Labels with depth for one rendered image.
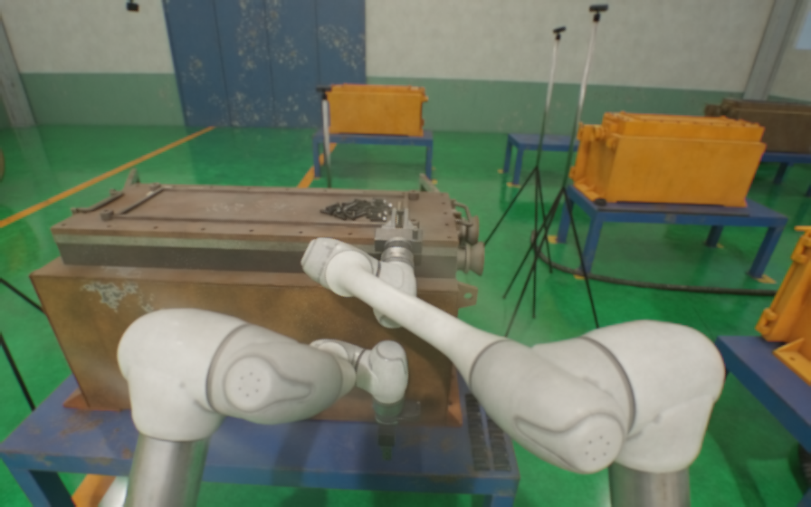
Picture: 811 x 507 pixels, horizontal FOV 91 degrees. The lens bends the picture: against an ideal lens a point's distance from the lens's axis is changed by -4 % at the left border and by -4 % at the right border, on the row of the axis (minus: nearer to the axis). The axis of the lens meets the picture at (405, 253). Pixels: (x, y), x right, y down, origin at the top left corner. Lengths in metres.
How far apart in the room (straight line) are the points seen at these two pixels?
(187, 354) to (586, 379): 0.51
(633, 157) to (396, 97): 3.51
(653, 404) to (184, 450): 0.62
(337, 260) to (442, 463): 0.90
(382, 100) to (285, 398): 6.01
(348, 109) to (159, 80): 6.24
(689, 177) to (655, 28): 7.46
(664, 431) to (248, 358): 0.51
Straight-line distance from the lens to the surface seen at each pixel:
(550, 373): 0.51
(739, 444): 3.06
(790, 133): 8.61
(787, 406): 2.37
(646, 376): 0.57
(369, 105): 6.45
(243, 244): 1.36
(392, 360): 1.07
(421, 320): 0.72
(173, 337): 0.66
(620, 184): 4.24
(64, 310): 1.72
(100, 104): 12.68
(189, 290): 1.43
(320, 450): 1.59
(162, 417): 0.68
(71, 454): 1.89
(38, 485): 2.14
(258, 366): 0.55
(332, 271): 0.89
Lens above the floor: 1.89
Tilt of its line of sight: 27 degrees down
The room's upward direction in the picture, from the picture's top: 2 degrees clockwise
